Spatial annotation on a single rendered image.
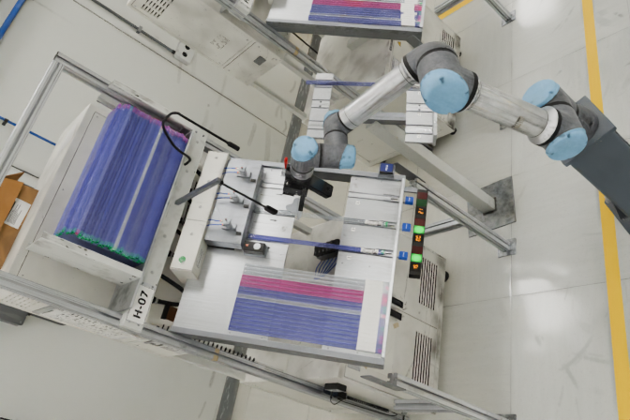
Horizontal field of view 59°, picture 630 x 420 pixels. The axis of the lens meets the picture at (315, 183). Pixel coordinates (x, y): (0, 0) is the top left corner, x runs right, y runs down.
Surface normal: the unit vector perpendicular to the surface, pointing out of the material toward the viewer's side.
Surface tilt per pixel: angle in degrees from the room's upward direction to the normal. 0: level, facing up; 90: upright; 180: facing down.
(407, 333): 90
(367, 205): 44
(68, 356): 90
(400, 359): 91
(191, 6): 90
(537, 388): 0
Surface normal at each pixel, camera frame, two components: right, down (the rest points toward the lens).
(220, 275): -0.09, -0.52
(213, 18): -0.18, 0.85
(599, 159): 0.13, 0.63
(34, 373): 0.65, -0.28
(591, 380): -0.74, -0.45
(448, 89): -0.11, 0.69
